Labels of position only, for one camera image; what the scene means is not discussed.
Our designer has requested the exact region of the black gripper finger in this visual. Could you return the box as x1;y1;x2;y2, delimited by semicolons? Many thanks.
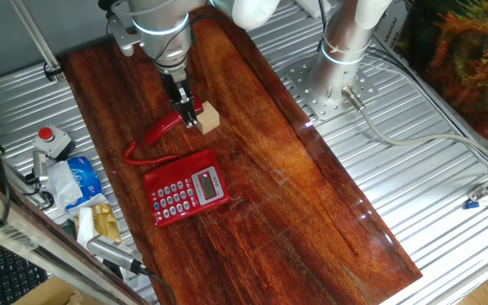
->
168;95;185;123
178;89;199;130

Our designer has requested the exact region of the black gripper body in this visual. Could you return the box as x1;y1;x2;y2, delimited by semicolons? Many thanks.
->
158;63;191;103

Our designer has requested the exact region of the red telephone handset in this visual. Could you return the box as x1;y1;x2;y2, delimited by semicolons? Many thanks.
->
143;99;205;147

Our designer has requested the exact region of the red phone cord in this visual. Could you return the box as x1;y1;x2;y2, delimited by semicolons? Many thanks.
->
122;141;181;167

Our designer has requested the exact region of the red telephone base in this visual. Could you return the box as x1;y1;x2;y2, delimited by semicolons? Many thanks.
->
142;148;230;229

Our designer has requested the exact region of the small wooden block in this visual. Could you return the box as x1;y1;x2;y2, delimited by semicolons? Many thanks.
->
195;100;221;136

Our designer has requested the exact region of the blue tissue pack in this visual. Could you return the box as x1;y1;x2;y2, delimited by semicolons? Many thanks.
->
65;156;106;209

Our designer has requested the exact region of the emergency stop button box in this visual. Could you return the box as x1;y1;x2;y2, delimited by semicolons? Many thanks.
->
31;125;75;161

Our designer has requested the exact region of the dark wooden board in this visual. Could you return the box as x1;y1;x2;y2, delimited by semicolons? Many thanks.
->
59;6;423;305

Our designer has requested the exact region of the gold snack packet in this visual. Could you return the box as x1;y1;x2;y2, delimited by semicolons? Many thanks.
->
73;203;123;245

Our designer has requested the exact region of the white crumpled tissue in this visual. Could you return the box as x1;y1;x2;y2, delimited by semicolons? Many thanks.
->
47;160;84;210

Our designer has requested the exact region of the white printed sign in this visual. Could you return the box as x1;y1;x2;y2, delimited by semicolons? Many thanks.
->
370;2;413;58

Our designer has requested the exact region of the cardboard box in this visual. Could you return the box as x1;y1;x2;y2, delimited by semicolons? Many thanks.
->
13;275;89;305

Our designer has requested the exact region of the black keyboard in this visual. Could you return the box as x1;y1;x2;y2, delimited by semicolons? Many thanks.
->
0;239;48;305

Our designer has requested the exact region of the colourful patterned cloth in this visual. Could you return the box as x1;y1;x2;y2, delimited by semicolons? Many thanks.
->
396;0;488;149

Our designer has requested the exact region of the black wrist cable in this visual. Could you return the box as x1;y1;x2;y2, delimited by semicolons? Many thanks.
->
141;12;211;65

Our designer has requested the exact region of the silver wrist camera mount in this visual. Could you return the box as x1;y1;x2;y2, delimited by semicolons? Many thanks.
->
107;11;146;58

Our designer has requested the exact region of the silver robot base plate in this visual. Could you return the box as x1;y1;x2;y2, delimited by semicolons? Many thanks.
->
285;54;379;122

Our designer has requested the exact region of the thin aluminium post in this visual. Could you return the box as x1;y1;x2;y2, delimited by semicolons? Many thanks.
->
8;0;67;83

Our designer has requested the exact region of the small silver camera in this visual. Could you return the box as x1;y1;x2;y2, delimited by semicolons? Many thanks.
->
31;150;51;188

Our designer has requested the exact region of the silver camera with black cable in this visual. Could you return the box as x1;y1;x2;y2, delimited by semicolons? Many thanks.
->
86;235;178;305

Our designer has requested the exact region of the aluminium frame beam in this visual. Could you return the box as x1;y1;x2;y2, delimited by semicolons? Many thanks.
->
0;169;150;305

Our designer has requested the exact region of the grey cable with metal plug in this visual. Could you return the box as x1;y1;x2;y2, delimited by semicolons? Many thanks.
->
341;86;488;171

